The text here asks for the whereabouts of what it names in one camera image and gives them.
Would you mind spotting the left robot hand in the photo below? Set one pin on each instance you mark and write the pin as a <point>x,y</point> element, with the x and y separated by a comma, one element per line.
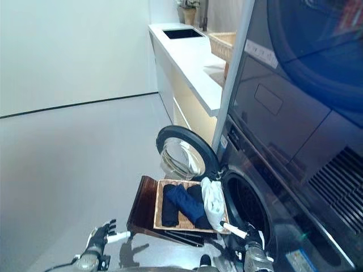
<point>97,238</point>

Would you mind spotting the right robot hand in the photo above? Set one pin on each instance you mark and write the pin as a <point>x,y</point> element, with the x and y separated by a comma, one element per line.
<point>253,236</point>

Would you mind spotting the white garment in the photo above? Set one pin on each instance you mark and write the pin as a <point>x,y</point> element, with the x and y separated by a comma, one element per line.
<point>212,198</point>

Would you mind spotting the blue garment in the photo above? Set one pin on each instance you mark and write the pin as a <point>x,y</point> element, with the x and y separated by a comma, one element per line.
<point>184,202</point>

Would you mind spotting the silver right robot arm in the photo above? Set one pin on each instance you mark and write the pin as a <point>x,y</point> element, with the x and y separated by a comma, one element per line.
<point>255,258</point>

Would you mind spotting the black left robot foot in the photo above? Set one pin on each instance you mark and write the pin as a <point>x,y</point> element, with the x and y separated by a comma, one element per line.
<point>205,260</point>

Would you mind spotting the brown glossy stool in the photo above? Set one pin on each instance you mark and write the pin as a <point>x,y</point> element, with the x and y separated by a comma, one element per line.
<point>143,204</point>

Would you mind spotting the wicker laundry basket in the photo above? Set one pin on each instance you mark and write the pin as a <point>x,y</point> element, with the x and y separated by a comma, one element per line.
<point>184,228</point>

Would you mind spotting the round glass washer door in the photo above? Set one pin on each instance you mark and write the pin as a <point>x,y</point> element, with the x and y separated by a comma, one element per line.
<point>184,158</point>

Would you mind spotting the white counter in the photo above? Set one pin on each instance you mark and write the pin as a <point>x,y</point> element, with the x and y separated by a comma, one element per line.
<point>187,62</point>

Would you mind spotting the wicker basket on counter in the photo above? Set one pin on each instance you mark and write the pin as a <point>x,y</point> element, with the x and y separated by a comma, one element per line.
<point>222,45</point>

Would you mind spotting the black inset sink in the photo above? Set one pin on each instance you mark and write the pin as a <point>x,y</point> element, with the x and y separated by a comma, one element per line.
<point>183,33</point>

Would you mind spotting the potted plant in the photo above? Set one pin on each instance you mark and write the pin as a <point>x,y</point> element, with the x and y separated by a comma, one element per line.
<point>189,15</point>

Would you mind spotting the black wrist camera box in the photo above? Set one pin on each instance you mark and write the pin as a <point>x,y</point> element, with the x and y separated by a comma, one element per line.
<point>104,261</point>

